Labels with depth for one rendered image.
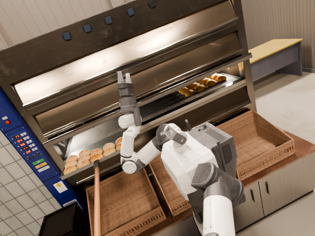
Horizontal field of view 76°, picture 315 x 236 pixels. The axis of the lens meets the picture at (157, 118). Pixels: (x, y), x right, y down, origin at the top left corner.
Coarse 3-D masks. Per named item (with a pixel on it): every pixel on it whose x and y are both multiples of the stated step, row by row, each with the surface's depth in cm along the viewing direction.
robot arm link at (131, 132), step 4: (128, 128) 115; (132, 128) 114; (136, 128) 113; (124, 132) 113; (128, 132) 114; (132, 132) 114; (136, 132) 112; (124, 136) 110; (128, 136) 109; (132, 136) 110
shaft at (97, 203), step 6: (96, 168) 137; (96, 174) 131; (96, 180) 125; (96, 186) 120; (96, 192) 115; (96, 198) 111; (96, 204) 106; (96, 210) 103; (96, 216) 99; (96, 222) 96; (96, 228) 93; (96, 234) 90
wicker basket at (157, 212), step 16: (112, 176) 184; (128, 176) 187; (144, 176) 190; (112, 192) 186; (128, 192) 188; (144, 192) 189; (112, 208) 185; (128, 208) 179; (144, 208) 173; (160, 208) 152; (112, 224) 170; (128, 224) 148; (144, 224) 160
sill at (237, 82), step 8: (240, 80) 191; (224, 88) 188; (200, 96) 189; (208, 96) 186; (184, 104) 186; (192, 104) 185; (168, 112) 183; (176, 112) 183; (152, 120) 180; (160, 120) 182; (144, 128) 180; (64, 160) 170
